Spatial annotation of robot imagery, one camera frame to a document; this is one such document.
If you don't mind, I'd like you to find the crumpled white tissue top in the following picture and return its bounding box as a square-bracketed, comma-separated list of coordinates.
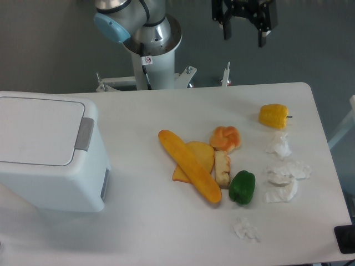
[265, 132, 292, 161]

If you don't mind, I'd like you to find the orange toast slice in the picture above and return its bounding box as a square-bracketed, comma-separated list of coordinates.
[172, 141, 214, 183]

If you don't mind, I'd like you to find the grilled tofu-like bread stick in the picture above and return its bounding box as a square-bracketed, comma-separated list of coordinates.
[214, 151, 231, 188]

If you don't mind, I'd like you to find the white push-button trash can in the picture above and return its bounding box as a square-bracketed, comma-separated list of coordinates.
[1, 91, 111, 212]

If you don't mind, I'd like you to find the black device at edge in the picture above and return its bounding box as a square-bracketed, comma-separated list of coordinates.
[334, 224, 354, 254]

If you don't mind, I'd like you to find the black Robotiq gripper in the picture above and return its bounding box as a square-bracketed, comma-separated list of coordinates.
[211, 0, 278, 48]

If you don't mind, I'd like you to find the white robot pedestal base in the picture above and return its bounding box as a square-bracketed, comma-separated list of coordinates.
[96, 54, 197, 92]

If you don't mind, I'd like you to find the crumpled white tissue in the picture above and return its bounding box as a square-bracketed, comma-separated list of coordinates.
[265, 132, 292, 161]
[267, 161, 312, 186]
[264, 179, 298, 203]

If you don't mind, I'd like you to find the yellow bell pepper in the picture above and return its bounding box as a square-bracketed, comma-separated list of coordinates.
[258, 104, 293, 130]

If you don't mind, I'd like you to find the green bell pepper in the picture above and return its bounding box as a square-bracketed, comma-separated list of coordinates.
[229, 170, 256, 205]

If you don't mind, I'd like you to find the long orange baguette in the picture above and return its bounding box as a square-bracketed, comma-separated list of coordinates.
[158, 130, 222, 203]

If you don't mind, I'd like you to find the crumpled white tissue lower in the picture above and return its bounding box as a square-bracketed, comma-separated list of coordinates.
[264, 179, 298, 203]

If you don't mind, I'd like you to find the crumpled white tissue middle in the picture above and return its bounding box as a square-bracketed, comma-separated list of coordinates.
[267, 161, 312, 186]

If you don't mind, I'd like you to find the small crumpled tissue front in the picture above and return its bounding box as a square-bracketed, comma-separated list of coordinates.
[233, 217, 260, 242]

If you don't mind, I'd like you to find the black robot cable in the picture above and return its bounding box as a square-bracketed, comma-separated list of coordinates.
[140, 41, 153, 90]

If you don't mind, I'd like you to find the knotted orange bread roll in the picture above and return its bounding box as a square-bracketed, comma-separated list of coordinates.
[209, 126, 241, 153]

